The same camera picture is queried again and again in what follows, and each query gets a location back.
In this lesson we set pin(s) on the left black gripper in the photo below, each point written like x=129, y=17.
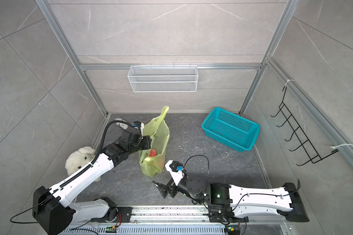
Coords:
x=146, y=140

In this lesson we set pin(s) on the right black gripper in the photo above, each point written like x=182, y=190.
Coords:
x=173, y=187

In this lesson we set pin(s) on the red peach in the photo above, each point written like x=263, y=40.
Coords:
x=152, y=153

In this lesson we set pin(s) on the yellow-green plastic bag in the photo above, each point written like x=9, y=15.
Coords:
x=159, y=132

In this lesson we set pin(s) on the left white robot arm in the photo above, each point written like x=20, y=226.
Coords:
x=54, y=209

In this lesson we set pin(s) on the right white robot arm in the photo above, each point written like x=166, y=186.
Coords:
x=230, y=203

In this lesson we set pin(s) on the small flag-patterned toy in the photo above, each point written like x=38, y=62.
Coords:
x=122, y=123

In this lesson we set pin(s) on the white plush dog toy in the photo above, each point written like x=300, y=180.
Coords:
x=79, y=159

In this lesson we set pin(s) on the teal plastic basket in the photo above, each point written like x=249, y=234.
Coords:
x=230, y=129

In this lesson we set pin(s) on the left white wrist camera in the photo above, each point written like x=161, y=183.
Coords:
x=139, y=125

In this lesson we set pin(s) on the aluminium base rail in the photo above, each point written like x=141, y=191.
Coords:
x=174, y=220

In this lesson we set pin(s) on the white wire mesh basket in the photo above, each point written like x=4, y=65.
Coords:
x=167, y=78

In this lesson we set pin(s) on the black wire hook rack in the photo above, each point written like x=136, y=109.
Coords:
x=298, y=134

